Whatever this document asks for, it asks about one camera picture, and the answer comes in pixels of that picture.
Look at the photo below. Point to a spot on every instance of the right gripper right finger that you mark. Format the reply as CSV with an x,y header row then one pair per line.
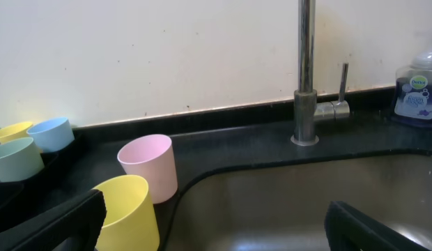
x,y
352,230

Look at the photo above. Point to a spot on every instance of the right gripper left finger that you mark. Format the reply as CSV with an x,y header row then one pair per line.
x,y
62,226

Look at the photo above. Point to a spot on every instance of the yellow cup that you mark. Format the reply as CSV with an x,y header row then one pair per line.
x,y
132,223
14,130

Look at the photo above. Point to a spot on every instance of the pink cup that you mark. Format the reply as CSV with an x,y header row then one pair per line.
x,y
156,178

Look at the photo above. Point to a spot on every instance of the black tray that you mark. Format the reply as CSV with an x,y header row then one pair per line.
x,y
52,160

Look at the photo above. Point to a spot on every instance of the pale green cup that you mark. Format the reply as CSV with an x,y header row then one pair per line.
x,y
17,164

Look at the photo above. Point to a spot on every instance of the steel sink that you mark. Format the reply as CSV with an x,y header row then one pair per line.
x,y
271,202

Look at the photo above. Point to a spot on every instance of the blue cup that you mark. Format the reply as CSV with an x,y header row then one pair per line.
x,y
55,137

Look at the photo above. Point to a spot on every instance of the steel tap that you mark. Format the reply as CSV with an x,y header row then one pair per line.
x,y
305,104

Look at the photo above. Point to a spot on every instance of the blue soap bottle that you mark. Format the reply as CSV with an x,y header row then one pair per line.
x,y
414,101

